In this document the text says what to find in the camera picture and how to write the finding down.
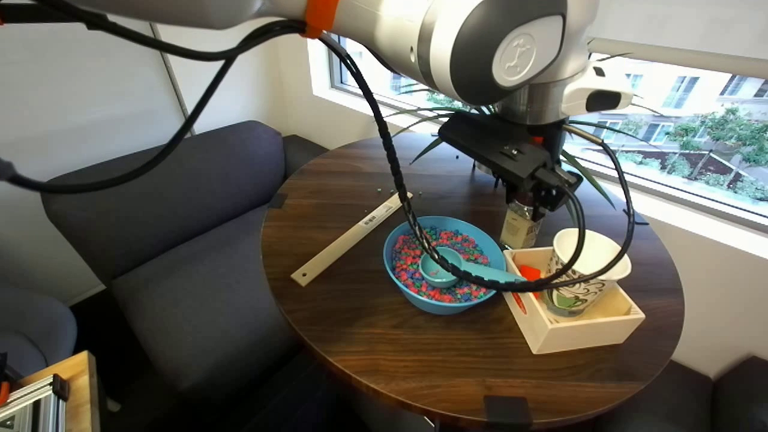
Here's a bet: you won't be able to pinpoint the small orange plastic item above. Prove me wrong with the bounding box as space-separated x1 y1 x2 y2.
512 261 548 317

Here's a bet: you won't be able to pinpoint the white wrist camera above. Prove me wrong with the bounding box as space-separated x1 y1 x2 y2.
563 75 637 118

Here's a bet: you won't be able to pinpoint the black cable support bar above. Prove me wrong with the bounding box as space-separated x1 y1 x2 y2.
0 0 91 25

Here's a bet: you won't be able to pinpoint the dark upholstered seat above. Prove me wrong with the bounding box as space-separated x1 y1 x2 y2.
709 356 768 432

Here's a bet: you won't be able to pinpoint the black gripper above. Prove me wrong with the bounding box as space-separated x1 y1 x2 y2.
438 109 587 224

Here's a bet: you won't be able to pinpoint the colourful candies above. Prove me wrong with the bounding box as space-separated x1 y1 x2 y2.
392 226 500 305

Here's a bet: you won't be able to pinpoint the dark blue sofa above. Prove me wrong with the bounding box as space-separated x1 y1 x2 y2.
39 118 333 432

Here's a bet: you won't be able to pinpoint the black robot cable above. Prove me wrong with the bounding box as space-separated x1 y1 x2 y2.
320 34 591 292
0 16 311 196

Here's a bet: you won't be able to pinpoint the aluminium frame rail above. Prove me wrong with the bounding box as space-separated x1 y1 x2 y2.
0 373 73 432

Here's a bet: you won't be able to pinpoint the wooden base board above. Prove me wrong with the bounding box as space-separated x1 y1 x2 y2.
19 349 104 432

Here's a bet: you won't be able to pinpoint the glass jar brown lid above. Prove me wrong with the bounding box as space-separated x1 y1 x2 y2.
500 199 546 253

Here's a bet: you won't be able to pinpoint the orange strap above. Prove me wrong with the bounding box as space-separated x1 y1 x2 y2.
301 0 344 41

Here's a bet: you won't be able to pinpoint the thin black cable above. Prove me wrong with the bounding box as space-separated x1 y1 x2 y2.
551 118 638 291

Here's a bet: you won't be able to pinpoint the blue bowl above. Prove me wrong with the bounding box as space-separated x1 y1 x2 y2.
383 214 512 317

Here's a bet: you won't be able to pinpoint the wooden ruler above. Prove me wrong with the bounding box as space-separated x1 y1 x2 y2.
288 187 416 287

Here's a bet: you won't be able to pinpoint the blue-grey chair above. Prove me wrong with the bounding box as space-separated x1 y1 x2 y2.
0 279 80 380

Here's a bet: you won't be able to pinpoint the pale wooden tray box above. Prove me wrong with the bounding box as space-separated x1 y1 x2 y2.
500 244 649 358

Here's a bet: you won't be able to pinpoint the patterned paper cup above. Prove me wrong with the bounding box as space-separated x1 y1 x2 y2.
542 226 633 320

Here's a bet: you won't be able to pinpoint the teal measuring scoop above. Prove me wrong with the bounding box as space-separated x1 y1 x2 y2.
416 244 527 292

